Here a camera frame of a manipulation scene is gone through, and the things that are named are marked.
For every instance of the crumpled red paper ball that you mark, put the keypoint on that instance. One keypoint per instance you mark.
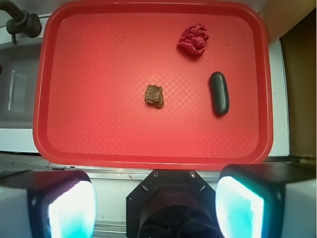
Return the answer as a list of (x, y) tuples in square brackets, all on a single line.
[(194, 39)]

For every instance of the grey sink basin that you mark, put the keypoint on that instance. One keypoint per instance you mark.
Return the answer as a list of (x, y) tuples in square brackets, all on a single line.
[(18, 78)]

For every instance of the brown cardboard box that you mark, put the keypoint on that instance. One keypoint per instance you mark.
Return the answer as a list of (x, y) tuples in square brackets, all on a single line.
[(299, 52)]

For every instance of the dark green plastic pickle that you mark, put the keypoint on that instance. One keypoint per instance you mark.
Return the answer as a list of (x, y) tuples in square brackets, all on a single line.
[(219, 92)]

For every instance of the red plastic tray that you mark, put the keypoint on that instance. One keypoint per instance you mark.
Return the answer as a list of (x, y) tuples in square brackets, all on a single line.
[(181, 85)]

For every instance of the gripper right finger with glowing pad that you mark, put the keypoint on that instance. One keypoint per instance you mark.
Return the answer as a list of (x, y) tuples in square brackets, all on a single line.
[(269, 200)]

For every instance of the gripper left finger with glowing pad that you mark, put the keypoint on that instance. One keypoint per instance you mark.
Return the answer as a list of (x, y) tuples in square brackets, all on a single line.
[(47, 204)]

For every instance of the dark metal faucet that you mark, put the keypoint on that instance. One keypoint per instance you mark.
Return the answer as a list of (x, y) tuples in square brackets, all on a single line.
[(21, 21)]

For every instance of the brown rock chunk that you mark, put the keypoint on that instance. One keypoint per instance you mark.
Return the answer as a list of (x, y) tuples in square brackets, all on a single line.
[(154, 96)]

